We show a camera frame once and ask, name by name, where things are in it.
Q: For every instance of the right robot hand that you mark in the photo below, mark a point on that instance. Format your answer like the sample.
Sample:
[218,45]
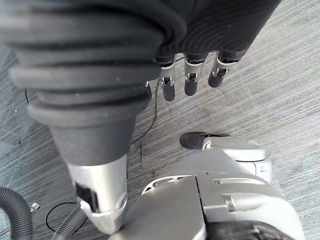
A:
[82,75]

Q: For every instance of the small metal connector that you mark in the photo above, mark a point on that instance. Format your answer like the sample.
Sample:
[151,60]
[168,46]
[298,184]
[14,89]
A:
[35,206]

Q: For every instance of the silver robot leg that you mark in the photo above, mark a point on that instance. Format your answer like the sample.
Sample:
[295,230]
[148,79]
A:
[210,195]

